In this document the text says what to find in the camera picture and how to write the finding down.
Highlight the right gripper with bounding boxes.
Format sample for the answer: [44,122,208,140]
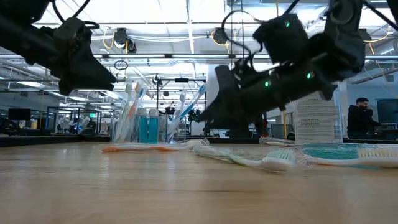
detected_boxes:
[198,55,338,130]

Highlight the person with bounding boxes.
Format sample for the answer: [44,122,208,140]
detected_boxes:
[347,97,382,139]

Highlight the clear acrylic holder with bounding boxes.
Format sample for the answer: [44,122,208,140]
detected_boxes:
[111,108,187,144]

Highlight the yellow hanging cable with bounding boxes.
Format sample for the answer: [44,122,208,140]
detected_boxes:
[280,108,289,139]

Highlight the small black monitor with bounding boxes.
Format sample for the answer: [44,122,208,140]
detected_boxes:
[7,108,32,121]

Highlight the purple white toothbrush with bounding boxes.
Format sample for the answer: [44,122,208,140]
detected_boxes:
[166,88,187,143]

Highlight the white wipes canister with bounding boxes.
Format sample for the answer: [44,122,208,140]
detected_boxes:
[294,91,343,144]

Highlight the dark wall monitor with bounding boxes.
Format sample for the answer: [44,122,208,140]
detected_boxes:
[376,98,398,125]

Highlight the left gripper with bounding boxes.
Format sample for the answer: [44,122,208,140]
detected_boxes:
[40,17,116,96]

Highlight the black ceiling cable reel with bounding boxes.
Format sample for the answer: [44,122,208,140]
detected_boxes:
[212,27,229,46]
[113,27,137,54]
[359,28,373,44]

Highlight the teal toothbrush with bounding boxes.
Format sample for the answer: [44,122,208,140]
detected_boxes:
[302,142,398,169]

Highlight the black table frame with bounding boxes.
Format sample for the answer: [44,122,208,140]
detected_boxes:
[0,134,398,147]

